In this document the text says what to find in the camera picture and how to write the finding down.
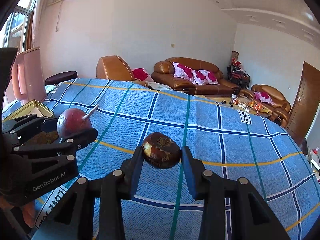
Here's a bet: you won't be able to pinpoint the purple passion fruit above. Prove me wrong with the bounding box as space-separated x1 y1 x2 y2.
57 105 99 138

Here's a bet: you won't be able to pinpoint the dark mangosteen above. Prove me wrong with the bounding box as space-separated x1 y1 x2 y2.
142 132 182 169

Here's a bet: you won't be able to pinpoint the left hand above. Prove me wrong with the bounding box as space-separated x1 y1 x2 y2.
0 196 35 228

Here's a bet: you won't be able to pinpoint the gold metal tin tray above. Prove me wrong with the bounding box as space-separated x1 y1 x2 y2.
3 100 54 121

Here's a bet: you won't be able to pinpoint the pink electric kettle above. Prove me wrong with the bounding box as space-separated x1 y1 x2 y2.
5 47 47 105

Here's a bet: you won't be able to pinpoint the dark stool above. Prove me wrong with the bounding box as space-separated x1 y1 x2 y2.
44 71 78 86

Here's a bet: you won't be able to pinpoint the brown leather armchair near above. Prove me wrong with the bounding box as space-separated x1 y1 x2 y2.
96 55 139 81

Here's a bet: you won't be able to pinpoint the brown leather armchair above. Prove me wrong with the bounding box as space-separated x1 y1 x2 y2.
96 55 139 81
239 85 291 128

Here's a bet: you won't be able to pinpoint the red pillow on near armchair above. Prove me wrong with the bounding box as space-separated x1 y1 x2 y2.
132 68 154 82

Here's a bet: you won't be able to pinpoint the coffee table with items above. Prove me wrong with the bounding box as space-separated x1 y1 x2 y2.
196 95 272 118

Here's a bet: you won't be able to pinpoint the floral pillow on armchair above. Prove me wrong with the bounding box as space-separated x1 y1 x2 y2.
254 92 274 105

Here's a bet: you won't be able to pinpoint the brown leather armchair right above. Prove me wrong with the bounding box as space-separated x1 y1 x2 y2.
239 85 291 128

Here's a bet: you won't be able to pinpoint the brown wooden door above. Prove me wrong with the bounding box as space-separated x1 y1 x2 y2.
286 62 319 144

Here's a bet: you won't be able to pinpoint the floral pillow left on sofa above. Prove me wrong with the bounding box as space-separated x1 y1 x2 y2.
172 62 196 84

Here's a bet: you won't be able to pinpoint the floral pillow on sofa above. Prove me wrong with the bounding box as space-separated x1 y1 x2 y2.
191 69 219 85
172 62 196 84

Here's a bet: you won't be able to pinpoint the brown leather three-seat sofa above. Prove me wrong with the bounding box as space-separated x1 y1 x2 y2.
151 57 240 95

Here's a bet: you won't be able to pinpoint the pink curtain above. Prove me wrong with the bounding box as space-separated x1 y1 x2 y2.
31 0 48 48

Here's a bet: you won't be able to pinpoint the stacked dark chairs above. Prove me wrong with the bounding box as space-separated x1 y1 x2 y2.
227 58 251 89

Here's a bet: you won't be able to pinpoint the floral pillow right on sofa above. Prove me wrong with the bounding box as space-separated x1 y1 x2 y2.
191 69 219 85

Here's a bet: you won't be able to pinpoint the window with frame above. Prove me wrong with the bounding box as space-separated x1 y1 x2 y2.
1 0 36 53

